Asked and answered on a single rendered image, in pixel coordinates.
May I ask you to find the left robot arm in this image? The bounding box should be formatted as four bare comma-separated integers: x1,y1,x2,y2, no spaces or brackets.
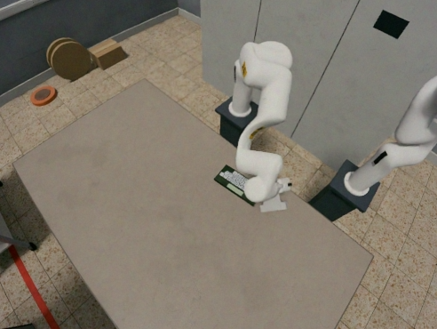
344,76,437,196

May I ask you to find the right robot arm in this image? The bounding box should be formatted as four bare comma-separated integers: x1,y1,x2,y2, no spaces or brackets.
229,41,292,212

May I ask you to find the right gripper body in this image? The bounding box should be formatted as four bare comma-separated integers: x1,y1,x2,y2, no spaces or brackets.
276,178,290,194

